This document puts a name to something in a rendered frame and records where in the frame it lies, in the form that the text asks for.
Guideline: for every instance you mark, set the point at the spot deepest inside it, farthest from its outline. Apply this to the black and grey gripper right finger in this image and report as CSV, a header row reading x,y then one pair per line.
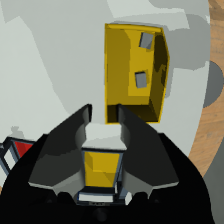
x,y
152,163

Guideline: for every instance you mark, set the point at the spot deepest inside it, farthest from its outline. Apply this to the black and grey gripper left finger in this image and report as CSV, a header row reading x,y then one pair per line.
x,y
53,164

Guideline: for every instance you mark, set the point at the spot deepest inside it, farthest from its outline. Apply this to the yellow bin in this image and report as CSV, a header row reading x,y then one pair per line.
x,y
122,58

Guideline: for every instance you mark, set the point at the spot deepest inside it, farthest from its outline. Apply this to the grey metal block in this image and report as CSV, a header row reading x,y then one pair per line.
x,y
140,78
145,40

